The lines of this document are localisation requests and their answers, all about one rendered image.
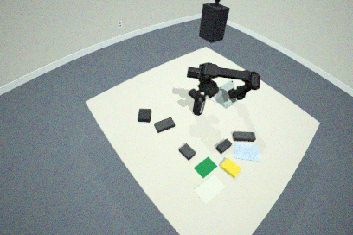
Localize green flat rectangular block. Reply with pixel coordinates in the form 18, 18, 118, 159
193, 157, 217, 178

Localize yellow rectangular block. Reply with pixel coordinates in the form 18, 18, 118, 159
221, 158, 241, 178

